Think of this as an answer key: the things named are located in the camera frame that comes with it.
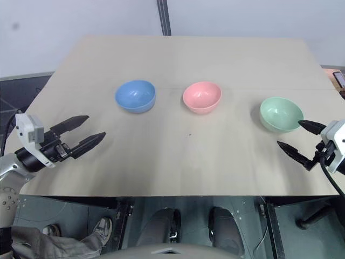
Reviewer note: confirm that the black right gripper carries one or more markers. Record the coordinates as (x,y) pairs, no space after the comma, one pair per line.
(326,153)

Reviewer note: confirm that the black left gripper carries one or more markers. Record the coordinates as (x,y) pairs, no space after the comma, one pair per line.
(52,148)

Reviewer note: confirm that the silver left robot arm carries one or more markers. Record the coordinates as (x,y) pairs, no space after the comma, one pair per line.
(10,164)

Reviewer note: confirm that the green plastic bowl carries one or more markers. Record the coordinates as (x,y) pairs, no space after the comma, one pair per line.
(280,114)

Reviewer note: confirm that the blue plastic bowl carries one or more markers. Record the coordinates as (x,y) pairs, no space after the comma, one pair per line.
(134,95)

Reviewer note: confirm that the black chair base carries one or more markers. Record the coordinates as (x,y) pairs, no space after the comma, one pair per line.
(320,213)

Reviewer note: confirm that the black table leg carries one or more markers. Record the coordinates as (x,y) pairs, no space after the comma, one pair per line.
(124,221)
(273,229)

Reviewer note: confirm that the grey sneaker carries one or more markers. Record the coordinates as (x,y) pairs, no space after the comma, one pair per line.
(51,229)
(103,229)

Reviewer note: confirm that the pink plastic bowl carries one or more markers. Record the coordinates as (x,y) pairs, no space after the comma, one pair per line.
(202,97)

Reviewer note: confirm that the person's grey trouser leg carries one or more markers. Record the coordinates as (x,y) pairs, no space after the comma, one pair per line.
(51,245)

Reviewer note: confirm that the dark rounded robot leg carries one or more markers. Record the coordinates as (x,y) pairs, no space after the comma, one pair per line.
(159,226)
(226,228)

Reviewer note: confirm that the grey robot torso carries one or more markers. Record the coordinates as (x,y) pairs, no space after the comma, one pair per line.
(172,251)

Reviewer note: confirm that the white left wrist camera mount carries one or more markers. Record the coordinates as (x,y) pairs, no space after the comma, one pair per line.
(29,129)

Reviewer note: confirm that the grey vertical post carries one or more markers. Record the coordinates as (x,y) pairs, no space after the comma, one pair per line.
(164,17)

